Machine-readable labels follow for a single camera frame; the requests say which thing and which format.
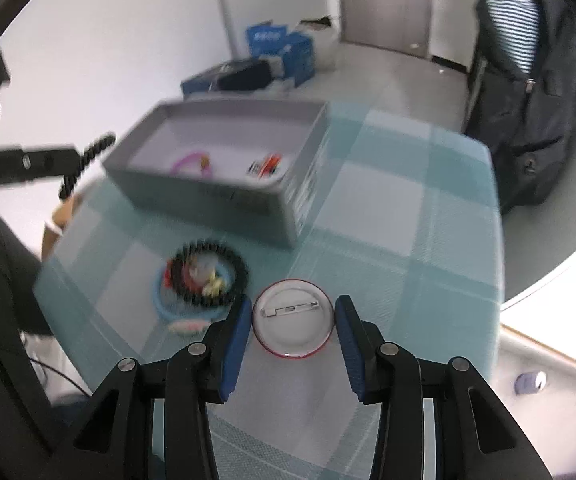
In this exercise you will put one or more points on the black blue shoe box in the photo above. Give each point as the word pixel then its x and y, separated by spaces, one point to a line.
pixel 228 77

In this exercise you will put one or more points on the white plastic bag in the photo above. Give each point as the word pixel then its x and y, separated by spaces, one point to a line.
pixel 325 42

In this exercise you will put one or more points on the small purple white object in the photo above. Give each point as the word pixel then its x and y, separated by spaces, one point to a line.
pixel 531 382

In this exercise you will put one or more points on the teal checkered tablecloth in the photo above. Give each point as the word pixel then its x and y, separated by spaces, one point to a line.
pixel 392 220

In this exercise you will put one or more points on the blue white striped shirt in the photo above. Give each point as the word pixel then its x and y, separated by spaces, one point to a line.
pixel 515 30

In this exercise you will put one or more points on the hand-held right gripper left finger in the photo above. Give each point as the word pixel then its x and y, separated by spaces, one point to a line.
pixel 233 350

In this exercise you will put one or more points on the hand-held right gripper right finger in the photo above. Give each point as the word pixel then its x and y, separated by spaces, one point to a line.
pixel 352 350

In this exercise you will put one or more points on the small red black trinket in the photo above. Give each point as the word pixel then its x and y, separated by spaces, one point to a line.
pixel 267 166

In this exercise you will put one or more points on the person's dark trouser leg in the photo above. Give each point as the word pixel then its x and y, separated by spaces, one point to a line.
pixel 3 270

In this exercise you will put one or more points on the round white pin badge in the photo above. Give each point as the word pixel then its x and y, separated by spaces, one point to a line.
pixel 293 325

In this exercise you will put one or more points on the grey cardboard box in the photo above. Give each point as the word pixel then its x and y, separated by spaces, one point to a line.
pixel 248 160

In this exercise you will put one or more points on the grey door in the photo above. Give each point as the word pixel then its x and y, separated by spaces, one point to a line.
pixel 382 0

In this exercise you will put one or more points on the dark grey backpack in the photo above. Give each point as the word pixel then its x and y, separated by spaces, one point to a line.
pixel 542 135

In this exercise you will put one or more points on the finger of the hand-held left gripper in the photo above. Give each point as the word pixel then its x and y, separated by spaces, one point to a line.
pixel 33 162

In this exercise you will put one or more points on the blue cardboard box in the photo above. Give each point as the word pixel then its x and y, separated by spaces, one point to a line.
pixel 300 60
pixel 265 37

